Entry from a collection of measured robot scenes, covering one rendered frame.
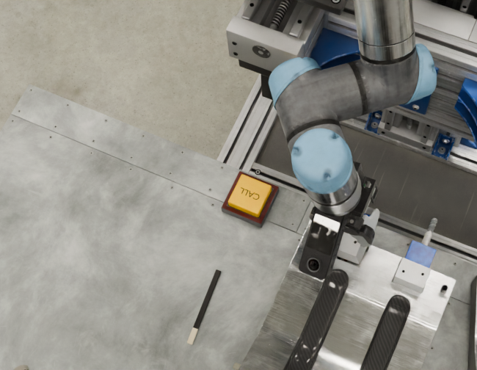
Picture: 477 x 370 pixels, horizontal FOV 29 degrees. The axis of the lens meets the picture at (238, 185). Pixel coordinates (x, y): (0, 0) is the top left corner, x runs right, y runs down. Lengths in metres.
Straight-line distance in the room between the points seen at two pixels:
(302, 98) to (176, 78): 1.51
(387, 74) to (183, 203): 0.58
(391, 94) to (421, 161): 1.12
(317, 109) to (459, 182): 1.18
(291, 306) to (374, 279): 0.14
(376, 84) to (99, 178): 0.67
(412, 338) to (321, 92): 0.48
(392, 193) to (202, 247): 0.80
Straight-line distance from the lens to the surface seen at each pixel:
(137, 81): 2.74
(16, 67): 2.84
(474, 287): 1.62
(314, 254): 1.36
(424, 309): 1.54
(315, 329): 1.53
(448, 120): 1.85
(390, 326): 1.53
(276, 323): 1.52
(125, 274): 1.66
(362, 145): 2.38
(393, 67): 1.24
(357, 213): 1.37
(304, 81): 1.24
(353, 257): 1.50
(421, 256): 1.55
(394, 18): 1.21
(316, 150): 1.18
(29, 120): 1.82
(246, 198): 1.64
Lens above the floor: 2.36
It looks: 67 degrees down
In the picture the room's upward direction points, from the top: 8 degrees counter-clockwise
